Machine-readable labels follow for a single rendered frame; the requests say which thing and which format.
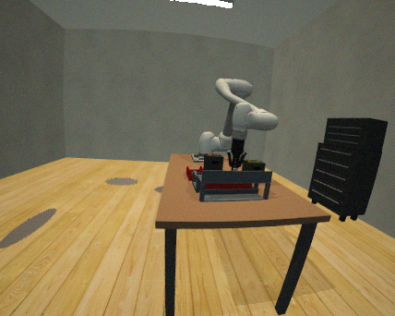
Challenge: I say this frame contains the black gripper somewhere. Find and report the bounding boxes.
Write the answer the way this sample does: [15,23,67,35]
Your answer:
[227,139,246,171]

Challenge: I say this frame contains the dark green case with orange latches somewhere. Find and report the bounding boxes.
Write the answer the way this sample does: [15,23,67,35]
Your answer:
[242,160,265,171]

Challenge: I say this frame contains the grey metal shelf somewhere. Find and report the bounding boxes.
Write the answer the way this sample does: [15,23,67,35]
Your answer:
[192,170,272,202]

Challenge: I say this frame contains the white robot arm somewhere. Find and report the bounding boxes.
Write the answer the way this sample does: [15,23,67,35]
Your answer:
[194,79,278,160]

